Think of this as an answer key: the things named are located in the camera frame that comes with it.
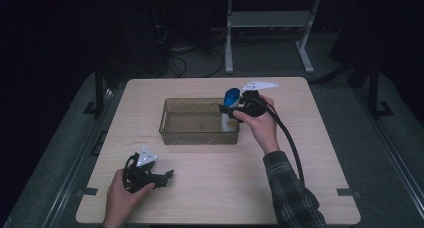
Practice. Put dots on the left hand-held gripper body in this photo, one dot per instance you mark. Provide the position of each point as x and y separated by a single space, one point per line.
135 174

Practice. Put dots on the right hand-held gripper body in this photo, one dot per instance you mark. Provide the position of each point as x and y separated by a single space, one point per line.
255 104

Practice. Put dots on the white bottle with blue cap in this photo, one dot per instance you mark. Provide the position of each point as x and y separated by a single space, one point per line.
231 96

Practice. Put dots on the clear brown plastic bin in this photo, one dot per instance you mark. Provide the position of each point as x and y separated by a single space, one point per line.
193 123

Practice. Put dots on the person's right hand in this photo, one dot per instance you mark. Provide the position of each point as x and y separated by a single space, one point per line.
265 128

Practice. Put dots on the person's left hand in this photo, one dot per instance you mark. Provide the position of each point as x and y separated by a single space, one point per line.
118 206

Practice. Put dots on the black metal stand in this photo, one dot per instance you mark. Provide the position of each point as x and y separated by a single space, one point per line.
374 91
99 91

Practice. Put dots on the white metal desk frame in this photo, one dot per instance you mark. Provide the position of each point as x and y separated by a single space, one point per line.
266 19

